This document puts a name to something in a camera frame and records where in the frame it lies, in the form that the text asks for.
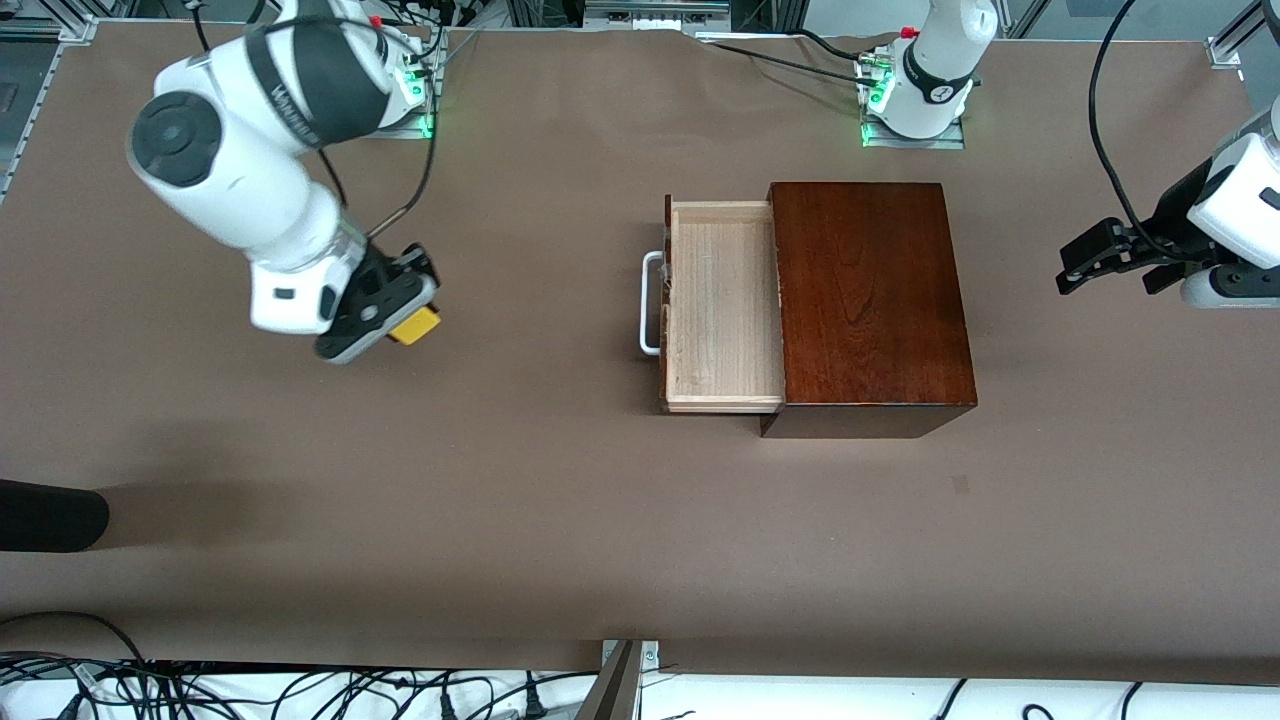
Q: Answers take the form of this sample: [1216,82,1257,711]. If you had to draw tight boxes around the yellow cube block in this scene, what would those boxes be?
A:
[388,305,442,346]

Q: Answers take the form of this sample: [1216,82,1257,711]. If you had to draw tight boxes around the black cylinder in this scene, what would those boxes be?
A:
[0,480,111,553]

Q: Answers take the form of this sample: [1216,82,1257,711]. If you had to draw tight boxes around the dark brown wooden drawer cabinet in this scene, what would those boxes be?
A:
[760,182,979,439]

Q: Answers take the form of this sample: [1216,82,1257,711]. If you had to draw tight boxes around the dark grey metal beam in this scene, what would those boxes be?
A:
[578,640,643,720]

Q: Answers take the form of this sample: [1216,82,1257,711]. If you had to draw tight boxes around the silver aluminium frame profile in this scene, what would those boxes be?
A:
[1205,0,1280,71]
[0,20,98,201]

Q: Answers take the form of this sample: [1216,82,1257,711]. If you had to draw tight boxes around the light wood drawer white handle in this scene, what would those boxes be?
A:
[640,195,786,414]

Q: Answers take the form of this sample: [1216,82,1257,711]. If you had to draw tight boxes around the silver corner bracket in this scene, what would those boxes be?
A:
[600,640,661,673]

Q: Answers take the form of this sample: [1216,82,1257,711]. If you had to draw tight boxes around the silver aluminium rail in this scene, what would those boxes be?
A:
[585,0,731,29]

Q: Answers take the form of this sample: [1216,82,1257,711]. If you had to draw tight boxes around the brown table cover sheet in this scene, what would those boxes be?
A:
[0,22,1280,686]

